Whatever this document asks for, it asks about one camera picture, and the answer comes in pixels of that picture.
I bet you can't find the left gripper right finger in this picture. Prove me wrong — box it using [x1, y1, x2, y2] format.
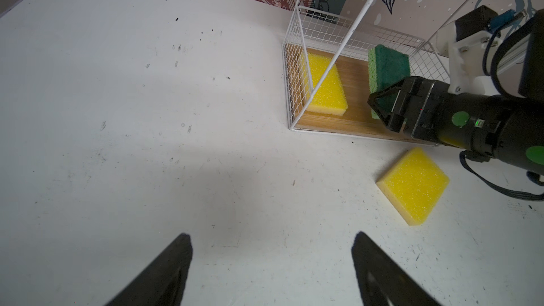
[351, 232, 439, 305]

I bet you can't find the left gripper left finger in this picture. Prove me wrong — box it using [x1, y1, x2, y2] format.
[108, 233, 193, 305]

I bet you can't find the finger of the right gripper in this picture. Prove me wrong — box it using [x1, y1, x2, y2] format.
[368, 77, 415, 133]

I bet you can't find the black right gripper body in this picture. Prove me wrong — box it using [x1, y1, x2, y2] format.
[388, 77, 527, 159]

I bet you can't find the dark green sponge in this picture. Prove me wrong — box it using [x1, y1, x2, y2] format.
[368, 45, 411, 94]

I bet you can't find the yellow sponge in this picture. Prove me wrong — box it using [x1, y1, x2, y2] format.
[376, 147, 450, 226]
[299, 53, 348, 116]

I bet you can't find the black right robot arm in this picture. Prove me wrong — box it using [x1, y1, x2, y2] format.
[368, 7, 543, 174]

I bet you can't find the white wire wooden shelf unit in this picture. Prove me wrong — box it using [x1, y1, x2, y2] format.
[282, 0, 544, 145]

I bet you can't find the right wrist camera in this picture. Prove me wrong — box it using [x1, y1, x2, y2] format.
[434, 6, 526, 94]

